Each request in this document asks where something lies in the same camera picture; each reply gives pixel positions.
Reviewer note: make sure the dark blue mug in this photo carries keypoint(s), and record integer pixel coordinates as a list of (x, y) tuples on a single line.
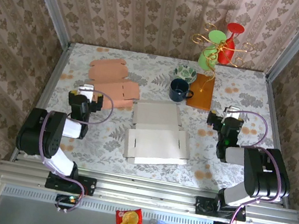
[(178, 89)]

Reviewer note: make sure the green plastic wine glass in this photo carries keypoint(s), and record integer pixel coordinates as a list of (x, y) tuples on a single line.
[(216, 36)]

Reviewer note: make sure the pink paper box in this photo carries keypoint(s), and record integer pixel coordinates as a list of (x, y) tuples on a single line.
[(113, 88)]

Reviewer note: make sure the aluminium table side rail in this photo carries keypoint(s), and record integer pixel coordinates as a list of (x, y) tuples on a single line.
[(55, 72), (273, 110)]

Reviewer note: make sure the green leaf patterned bowl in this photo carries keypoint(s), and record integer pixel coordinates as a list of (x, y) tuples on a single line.
[(185, 72)]

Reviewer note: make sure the floral tablecloth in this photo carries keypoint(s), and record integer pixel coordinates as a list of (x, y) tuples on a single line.
[(158, 160)]

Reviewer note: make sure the long aluminium base rail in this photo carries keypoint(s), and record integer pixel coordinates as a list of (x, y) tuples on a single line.
[(146, 194)]

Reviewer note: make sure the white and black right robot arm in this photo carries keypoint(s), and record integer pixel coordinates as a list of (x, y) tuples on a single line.
[(260, 172)]

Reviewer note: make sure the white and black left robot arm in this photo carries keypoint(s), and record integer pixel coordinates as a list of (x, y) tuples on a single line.
[(53, 130)]

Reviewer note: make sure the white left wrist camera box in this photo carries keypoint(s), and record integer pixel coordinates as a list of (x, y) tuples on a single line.
[(85, 92)]

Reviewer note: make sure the white paper box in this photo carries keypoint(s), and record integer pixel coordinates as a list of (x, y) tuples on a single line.
[(155, 145)]

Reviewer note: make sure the red snack packet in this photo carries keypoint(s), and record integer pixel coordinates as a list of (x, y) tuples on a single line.
[(128, 221)]

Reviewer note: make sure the red plastic wine glass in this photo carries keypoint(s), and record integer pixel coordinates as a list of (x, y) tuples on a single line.
[(235, 28)]

